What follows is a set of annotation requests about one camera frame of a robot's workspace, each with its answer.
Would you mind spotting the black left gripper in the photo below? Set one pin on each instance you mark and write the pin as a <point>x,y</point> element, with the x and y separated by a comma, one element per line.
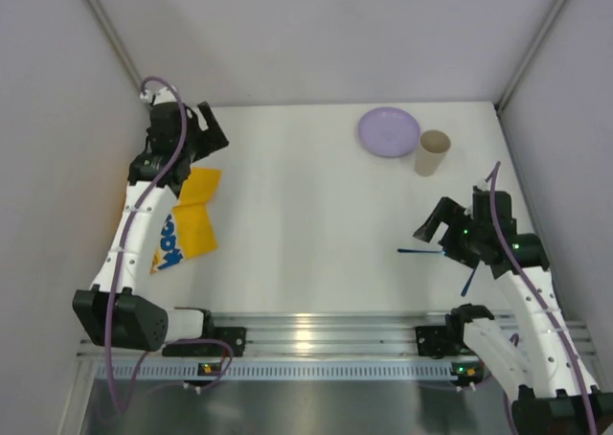
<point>201,135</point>

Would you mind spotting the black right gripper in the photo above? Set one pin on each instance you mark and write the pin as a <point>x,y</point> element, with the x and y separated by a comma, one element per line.
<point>450,234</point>

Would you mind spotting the blue metal fork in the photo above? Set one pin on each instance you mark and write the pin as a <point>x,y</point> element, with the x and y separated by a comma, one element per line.
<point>419,251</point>

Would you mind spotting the beige paper cup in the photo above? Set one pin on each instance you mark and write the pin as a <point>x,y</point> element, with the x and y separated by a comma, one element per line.
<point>432,149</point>

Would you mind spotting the lilac plastic plate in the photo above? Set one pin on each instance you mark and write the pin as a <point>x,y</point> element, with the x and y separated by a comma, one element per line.
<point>388,132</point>

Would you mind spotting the yellow Pikachu placemat cloth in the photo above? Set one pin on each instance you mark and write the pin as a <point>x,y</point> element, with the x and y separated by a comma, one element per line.
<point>187,231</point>

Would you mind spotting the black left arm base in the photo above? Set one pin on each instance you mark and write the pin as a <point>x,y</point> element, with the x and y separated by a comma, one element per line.
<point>224,342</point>

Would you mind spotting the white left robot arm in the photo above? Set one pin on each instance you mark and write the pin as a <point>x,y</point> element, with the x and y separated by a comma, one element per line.
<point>112,311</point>

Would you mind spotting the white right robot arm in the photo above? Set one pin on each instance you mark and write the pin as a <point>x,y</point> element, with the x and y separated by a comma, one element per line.
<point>548,387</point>

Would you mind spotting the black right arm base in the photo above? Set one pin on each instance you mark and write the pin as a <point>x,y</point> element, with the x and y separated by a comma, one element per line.
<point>444,340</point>

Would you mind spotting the aluminium mounting rail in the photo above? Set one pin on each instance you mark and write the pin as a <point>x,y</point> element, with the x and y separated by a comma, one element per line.
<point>326,335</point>

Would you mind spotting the perforated cable duct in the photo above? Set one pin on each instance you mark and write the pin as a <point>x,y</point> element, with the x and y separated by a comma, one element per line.
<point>313,370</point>

